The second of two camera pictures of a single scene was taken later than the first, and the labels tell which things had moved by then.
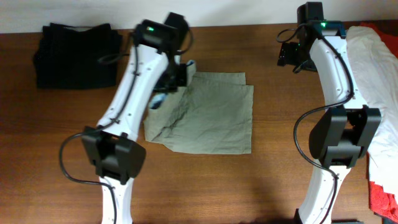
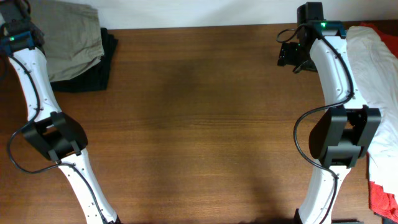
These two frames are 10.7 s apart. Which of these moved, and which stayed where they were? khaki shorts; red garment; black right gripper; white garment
Moved: khaki shorts
Stayed: red garment; black right gripper; white garment
